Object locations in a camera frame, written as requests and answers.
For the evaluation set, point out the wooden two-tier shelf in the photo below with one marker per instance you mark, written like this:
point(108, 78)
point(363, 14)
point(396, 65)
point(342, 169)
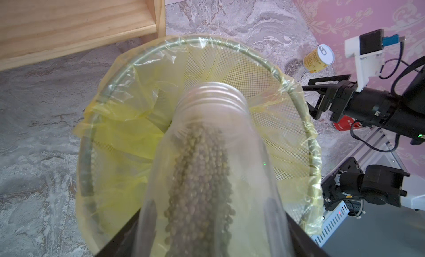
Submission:
point(38, 30)

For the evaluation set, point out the mesh trash bin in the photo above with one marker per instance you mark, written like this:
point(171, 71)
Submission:
point(282, 124)

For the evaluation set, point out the yellow can white lid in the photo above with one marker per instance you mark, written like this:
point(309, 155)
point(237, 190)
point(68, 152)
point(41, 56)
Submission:
point(318, 59)

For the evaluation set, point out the aluminium mounting rail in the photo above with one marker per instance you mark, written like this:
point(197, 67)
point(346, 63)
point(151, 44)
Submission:
point(365, 151)

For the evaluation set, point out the clear jar of mung beans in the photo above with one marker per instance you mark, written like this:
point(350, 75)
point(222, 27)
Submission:
point(212, 191)

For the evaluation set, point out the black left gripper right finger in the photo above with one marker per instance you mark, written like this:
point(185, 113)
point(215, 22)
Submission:
point(303, 245)

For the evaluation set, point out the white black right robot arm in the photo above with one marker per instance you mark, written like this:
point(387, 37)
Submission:
point(400, 110)

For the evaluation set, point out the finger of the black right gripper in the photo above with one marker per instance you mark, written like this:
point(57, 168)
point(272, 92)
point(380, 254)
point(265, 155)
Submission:
point(326, 97)
point(324, 83)

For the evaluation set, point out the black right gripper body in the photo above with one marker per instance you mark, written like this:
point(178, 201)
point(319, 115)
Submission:
point(368, 106)

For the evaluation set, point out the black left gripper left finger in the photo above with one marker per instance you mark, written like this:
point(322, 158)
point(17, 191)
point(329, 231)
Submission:
point(126, 242)

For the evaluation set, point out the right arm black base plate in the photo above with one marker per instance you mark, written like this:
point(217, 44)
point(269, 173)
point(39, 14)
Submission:
point(343, 184)

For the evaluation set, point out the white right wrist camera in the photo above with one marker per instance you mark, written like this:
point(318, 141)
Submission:
point(368, 53)

